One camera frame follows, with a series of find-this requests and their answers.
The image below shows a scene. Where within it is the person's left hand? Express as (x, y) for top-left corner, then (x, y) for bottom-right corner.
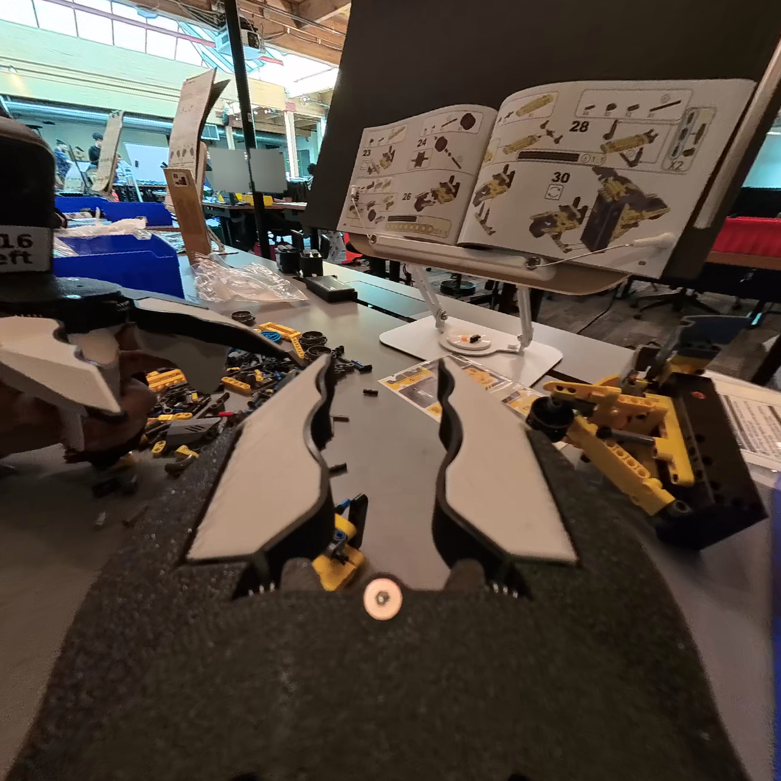
(78, 338), (162, 471)

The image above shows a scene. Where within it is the red bin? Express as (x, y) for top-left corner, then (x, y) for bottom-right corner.
(711, 215), (781, 257)

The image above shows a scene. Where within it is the narrow cardboard piece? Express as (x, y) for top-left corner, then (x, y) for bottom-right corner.
(92, 110), (127, 193)

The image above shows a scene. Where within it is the tall cardboard piece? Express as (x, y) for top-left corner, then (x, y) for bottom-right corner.
(164, 67), (231, 257)

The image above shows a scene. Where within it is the yellow sticker sheet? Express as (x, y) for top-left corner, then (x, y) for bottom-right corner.
(378, 354), (553, 423)

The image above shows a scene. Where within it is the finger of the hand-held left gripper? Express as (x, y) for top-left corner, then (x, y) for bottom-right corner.
(130, 298), (292, 394)
(0, 316), (124, 416)

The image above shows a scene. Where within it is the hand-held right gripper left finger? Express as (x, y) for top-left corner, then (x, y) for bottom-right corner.
(183, 353), (338, 591)

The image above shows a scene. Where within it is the small yellow toy brick assembly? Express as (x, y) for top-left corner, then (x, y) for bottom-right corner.
(311, 494), (368, 593)

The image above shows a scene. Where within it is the printed paper sheet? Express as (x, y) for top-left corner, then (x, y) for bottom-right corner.
(711, 372), (781, 473)

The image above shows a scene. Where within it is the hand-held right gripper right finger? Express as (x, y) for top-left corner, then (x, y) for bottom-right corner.
(433, 356), (579, 591)

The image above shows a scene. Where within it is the flat black power adapter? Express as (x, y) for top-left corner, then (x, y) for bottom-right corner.
(303, 275), (359, 304)

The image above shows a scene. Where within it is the black metal pole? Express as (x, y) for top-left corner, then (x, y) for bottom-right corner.
(223, 0), (273, 260)

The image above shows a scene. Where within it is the large yellow black toy model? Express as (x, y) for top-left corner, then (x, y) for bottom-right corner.
(526, 314), (771, 550)

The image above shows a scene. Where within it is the pile of toy building pieces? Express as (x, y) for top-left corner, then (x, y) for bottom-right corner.
(92, 308), (374, 496)

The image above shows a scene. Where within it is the blue plastic bin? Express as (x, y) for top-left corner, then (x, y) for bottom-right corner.
(55, 195), (175, 228)
(54, 232), (185, 300)

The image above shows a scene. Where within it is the person's left forearm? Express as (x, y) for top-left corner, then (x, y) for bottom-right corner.
(0, 384), (83, 461)

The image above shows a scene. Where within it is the black and white book stand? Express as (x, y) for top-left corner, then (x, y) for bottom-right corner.
(302, 0), (781, 388)

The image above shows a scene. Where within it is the clear plastic bag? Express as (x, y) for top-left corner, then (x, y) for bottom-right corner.
(189, 253), (310, 306)

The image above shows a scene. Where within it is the open instruction booklet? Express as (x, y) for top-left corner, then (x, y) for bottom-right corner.
(337, 78), (757, 280)

